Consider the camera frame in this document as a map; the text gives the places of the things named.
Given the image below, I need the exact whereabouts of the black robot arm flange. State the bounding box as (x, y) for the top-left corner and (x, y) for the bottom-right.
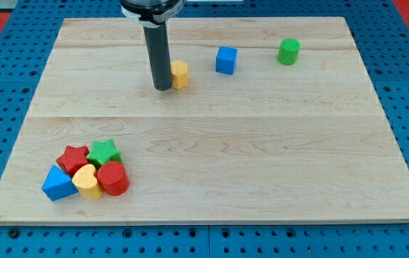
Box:
(120, 0), (186, 27)

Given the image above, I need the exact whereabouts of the green star block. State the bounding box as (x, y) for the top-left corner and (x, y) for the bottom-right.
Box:
(86, 138), (122, 169)

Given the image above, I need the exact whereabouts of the red star block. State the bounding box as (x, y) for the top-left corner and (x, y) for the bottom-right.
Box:
(56, 145), (89, 177)

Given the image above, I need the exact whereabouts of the yellow hexagon block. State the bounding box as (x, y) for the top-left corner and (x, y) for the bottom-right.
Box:
(171, 60), (189, 89)

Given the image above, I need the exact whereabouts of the blue cube block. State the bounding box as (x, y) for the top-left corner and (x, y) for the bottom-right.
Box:
(216, 46), (238, 75)

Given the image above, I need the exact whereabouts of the red cylinder block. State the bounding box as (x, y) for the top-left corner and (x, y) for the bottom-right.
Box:
(97, 161), (130, 196)

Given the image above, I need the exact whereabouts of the light wooden board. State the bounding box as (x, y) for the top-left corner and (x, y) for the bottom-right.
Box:
(0, 16), (409, 226)

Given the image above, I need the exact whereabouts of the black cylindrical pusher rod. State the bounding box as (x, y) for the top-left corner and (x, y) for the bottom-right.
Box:
(143, 22), (173, 91)

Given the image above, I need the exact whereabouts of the green cylinder block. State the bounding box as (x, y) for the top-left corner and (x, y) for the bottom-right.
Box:
(277, 38), (301, 65)

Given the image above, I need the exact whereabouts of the yellow heart block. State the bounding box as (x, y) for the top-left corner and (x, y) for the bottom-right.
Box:
(72, 163), (103, 200)

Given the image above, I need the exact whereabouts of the blue triangle block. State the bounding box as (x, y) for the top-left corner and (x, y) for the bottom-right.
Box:
(42, 166), (78, 201)

